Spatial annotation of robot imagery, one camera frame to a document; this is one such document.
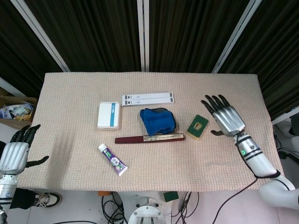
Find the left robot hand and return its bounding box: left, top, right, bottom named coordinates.
left=0, top=124, right=50, bottom=175

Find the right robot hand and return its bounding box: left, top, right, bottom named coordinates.
left=200, top=94, right=246, bottom=137

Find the green yellow sponge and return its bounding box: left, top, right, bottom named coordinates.
left=185, top=114, right=209, bottom=141

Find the blue cloth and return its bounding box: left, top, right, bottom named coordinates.
left=139, top=107, right=177, bottom=137

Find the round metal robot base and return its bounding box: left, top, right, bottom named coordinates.
left=128, top=196, right=171, bottom=224

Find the cardboard box with clutter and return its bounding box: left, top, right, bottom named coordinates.
left=0, top=87, right=38, bottom=130

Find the black trouser leg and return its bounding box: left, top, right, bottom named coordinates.
left=9, top=188, right=39, bottom=210

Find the white black sneaker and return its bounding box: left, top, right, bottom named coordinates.
left=34, top=191, right=63, bottom=208

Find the black chair base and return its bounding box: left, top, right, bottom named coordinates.
left=272, top=114, right=299, bottom=164

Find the folded fan with maroon sleeve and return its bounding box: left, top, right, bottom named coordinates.
left=114, top=133, right=187, bottom=145

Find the white folding stand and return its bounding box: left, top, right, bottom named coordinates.
left=120, top=92, right=176, bottom=107

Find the pink woven tablecloth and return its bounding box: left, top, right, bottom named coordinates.
left=18, top=72, right=288, bottom=194

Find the green sponge on floor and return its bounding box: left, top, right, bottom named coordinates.
left=163, top=191, right=179, bottom=203

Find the purple toothpaste tube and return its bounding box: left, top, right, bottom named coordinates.
left=98, top=143, right=129, bottom=176

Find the white box with blue stripe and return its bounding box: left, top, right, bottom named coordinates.
left=97, top=101, right=121, bottom=130

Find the black pleated curtain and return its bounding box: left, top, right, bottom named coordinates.
left=0, top=0, right=299, bottom=119

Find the white frame post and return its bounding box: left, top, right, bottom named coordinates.
left=136, top=0, right=150, bottom=72
left=211, top=0, right=263, bottom=74
left=10, top=0, right=71, bottom=72

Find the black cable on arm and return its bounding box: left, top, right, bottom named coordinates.
left=214, top=135, right=295, bottom=224

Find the black cable bundle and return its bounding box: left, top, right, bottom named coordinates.
left=100, top=191, right=131, bottom=224

